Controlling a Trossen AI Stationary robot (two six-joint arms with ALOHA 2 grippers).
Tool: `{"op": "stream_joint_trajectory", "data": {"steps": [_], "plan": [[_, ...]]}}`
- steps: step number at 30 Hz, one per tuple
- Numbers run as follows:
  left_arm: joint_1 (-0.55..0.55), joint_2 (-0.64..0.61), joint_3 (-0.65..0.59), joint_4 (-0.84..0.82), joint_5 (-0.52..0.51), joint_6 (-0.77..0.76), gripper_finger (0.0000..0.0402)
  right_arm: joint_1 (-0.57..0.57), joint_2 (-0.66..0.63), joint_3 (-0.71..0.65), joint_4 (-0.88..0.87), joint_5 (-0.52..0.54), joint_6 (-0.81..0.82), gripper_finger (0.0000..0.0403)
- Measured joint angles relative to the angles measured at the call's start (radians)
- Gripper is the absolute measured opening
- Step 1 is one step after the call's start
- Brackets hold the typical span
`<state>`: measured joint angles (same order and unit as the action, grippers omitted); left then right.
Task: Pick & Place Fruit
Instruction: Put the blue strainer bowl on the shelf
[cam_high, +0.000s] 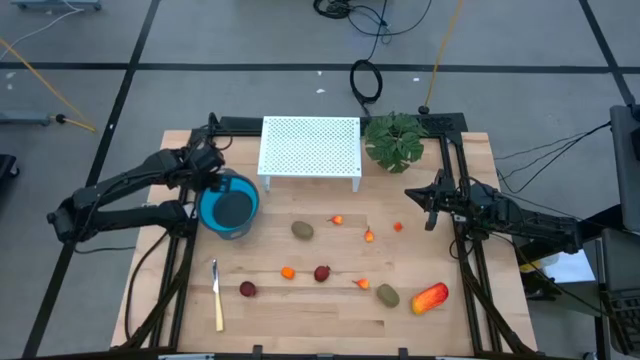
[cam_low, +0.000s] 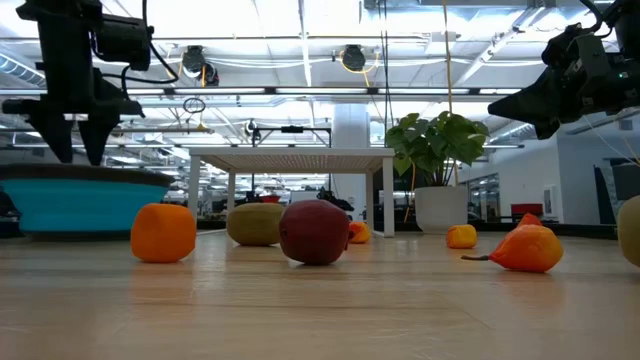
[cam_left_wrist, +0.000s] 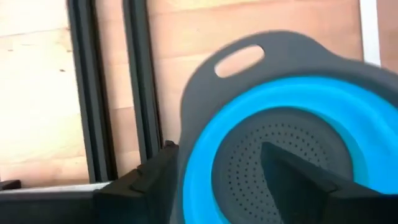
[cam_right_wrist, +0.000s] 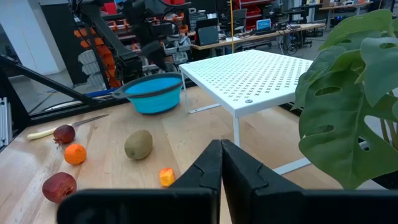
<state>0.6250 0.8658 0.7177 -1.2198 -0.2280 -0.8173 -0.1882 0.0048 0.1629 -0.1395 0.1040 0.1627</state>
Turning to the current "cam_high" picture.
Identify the black aluminium table frame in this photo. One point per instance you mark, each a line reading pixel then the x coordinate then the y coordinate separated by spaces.
pixel 445 122

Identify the dark red plum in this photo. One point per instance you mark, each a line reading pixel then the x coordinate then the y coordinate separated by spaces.
pixel 322 273

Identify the blue bowl with grey rim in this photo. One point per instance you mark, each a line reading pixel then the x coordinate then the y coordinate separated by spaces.
pixel 230 210

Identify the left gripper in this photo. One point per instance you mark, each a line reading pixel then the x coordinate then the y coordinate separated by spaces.
pixel 205 159

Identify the black keyboard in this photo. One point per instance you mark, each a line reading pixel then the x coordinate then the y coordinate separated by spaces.
pixel 625 320

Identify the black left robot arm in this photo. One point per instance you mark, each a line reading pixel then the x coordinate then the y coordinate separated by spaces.
pixel 125 180

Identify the brown toy kiwi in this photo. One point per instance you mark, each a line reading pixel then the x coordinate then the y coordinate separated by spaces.
pixel 388 295
pixel 302 230

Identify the dark red toy pomegranate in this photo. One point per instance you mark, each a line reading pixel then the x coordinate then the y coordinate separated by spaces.
pixel 247 289

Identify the grey stand base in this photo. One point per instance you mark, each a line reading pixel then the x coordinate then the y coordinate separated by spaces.
pixel 55 4
pixel 25 118

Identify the green plant in white pot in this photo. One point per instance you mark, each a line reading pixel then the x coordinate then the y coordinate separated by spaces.
pixel 395 142

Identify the dark grey desk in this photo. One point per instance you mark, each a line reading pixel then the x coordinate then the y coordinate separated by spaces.
pixel 620 255

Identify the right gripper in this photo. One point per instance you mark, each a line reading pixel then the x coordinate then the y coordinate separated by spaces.
pixel 457 202

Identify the small orange toy pear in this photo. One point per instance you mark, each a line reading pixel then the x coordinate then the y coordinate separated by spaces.
pixel 337 220
pixel 369 236
pixel 363 284

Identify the small orange-red toy fruit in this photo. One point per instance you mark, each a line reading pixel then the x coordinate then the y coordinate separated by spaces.
pixel 398 226

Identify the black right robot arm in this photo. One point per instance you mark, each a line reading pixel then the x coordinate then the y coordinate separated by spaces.
pixel 540 225

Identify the red yellow toy mango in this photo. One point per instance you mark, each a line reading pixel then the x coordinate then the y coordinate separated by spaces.
pixel 430 298

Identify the white perforated metal rack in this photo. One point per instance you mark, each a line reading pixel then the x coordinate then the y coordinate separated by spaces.
pixel 310 145

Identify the orange toy tangerine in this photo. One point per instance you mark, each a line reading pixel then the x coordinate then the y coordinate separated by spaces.
pixel 287 272

